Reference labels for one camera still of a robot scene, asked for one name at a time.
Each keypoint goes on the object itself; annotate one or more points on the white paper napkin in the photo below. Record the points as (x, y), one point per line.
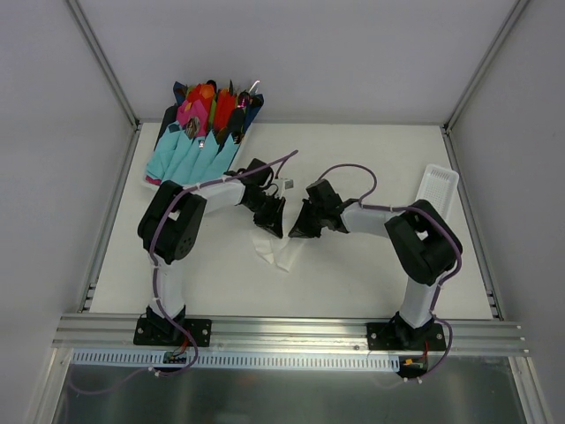
(279, 252)

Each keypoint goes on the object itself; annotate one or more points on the aluminium mounting rail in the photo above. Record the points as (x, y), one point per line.
(292, 335)

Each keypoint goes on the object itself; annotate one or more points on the white slotted cable duct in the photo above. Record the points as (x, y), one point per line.
(238, 360)

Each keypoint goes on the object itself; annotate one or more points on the dark navy rolled napkin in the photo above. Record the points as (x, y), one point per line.
(252, 109)

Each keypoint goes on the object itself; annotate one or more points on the pink rolled napkin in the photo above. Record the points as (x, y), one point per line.
(195, 111)

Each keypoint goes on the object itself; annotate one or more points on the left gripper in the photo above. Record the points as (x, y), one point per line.
(267, 210)

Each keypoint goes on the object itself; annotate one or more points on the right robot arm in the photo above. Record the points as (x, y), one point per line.
(428, 250)

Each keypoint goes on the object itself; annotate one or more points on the light blue rolled napkin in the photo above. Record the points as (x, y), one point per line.
(187, 161)

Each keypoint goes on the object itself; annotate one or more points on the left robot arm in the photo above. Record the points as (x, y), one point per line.
(169, 230)

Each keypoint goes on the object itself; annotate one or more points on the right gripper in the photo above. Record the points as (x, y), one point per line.
(312, 214)

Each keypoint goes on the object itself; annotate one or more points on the small white perforated basket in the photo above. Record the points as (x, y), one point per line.
(439, 186)

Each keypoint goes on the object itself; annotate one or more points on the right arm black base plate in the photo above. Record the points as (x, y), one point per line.
(396, 335)

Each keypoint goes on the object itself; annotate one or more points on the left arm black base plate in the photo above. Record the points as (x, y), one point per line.
(157, 331)

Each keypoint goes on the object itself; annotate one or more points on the white tray of rolled napkins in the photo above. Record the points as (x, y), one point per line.
(233, 127)

